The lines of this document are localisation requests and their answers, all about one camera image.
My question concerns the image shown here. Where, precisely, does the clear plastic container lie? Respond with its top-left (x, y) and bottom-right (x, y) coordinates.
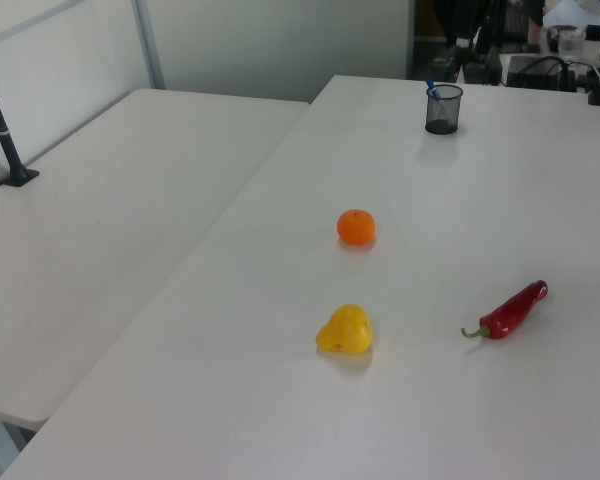
top-left (556, 28), bottom-right (585, 55)

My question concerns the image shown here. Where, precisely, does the black camera stand pole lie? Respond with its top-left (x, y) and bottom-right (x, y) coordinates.
top-left (0, 49), bottom-right (40, 188)

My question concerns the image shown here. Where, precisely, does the red chili pepper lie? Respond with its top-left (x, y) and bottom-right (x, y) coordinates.
top-left (460, 279), bottom-right (549, 343)

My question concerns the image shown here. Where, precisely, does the dark robot gripper body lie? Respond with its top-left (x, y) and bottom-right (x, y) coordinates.
top-left (443, 0), bottom-right (486, 50)

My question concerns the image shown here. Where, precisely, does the black mesh pen cup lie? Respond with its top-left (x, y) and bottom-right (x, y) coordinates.
top-left (424, 83), bottom-right (465, 135)

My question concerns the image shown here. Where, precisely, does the grey partition frame post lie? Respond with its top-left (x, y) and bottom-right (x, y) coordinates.
top-left (132, 0), bottom-right (166, 91)

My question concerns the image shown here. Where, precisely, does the black equipment box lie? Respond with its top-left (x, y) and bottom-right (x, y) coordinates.
top-left (506, 54), bottom-right (577, 92)

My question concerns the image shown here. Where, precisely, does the orange mandarin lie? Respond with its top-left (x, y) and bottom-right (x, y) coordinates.
top-left (336, 208), bottom-right (377, 246)

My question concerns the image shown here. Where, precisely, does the dark green device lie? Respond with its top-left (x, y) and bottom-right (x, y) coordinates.
top-left (467, 47), bottom-right (502, 85)

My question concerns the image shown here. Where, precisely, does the white plastic bag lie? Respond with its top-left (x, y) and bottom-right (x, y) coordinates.
top-left (543, 0), bottom-right (600, 29)

